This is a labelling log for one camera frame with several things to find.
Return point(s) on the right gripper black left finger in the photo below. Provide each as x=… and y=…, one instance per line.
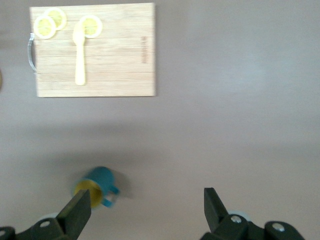
x=50, y=227

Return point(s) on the lemon slice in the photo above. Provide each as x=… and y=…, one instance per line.
x=95, y=23
x=60, y=17
x=44, y=27

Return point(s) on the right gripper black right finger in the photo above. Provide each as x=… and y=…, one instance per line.
x=232, y=227

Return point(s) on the bamboo cutting board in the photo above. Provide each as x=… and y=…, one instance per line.
x=112, y=70

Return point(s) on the brown table mat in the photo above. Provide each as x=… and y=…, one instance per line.
x=225, y=100

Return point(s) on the yellow plastic fork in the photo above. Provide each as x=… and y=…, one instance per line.
x=80, y=65

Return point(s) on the teal mug yellow inside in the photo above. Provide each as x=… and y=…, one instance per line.
x=100, y=177

